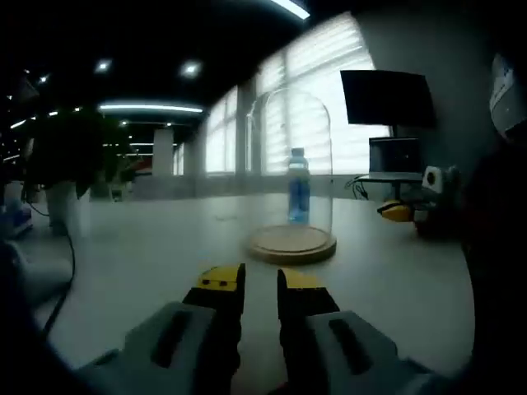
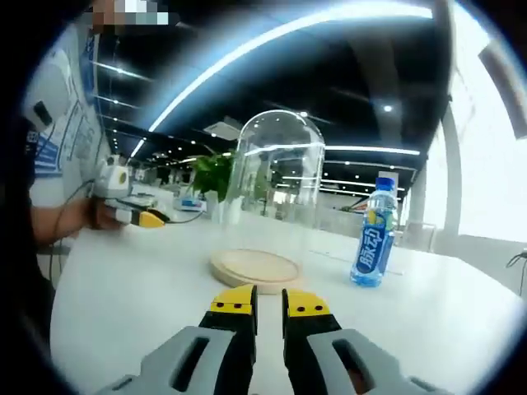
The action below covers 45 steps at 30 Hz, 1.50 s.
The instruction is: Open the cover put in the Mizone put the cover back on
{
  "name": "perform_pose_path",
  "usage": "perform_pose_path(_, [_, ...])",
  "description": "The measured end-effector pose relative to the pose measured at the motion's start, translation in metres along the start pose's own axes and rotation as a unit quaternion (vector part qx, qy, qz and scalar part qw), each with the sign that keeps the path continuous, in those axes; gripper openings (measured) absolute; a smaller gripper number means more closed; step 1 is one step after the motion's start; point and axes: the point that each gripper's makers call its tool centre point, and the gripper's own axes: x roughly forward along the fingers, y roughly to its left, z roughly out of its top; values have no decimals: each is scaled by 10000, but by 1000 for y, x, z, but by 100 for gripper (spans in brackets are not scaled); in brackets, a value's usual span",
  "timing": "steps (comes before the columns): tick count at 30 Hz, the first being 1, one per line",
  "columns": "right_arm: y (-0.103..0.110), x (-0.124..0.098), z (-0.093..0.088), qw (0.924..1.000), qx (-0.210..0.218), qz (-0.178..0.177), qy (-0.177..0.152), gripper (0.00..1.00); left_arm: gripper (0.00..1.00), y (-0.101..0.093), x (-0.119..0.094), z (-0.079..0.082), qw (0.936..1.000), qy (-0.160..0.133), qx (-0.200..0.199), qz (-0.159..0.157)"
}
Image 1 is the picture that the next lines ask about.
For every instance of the angled ceiling light strip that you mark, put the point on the angled ceiling light strip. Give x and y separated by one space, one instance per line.
294 7

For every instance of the black monitor screen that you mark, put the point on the black monitor screen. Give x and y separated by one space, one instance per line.
387 98

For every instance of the laptop stand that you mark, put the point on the laptop stand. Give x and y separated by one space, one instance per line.
391 181

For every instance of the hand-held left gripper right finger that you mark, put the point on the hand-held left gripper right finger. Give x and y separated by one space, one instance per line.
329 349

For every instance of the red object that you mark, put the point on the red object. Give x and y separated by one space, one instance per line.
143 166

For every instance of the blue drink bottle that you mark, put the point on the blue drink bottle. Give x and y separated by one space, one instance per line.
299 193

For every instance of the window with white blinds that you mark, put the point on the window with white blinds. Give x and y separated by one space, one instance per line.
313 82

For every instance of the blue object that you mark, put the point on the blue object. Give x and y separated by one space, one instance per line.
14 218

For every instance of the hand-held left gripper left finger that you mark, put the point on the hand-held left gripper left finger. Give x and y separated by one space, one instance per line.
185 345

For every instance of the dark laptop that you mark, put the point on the dark laptop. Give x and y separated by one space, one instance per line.
395 158

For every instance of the white pillar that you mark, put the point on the white pillar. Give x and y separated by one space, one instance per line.
164 152

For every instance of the long ceiling light strip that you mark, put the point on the long ceiling light strip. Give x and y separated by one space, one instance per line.
152 108

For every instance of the grey rounded object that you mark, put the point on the grey rounded object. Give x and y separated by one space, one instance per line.
33 275

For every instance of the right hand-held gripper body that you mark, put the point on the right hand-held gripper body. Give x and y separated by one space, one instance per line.
438 179

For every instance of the round wooden cover base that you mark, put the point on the round wooden cover base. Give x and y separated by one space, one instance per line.
292 244

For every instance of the clear glass dome cover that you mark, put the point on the clear glass dome cover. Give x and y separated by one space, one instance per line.
267 136

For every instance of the square ceiling light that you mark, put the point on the square ceiling light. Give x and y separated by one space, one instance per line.
104 66
191 68

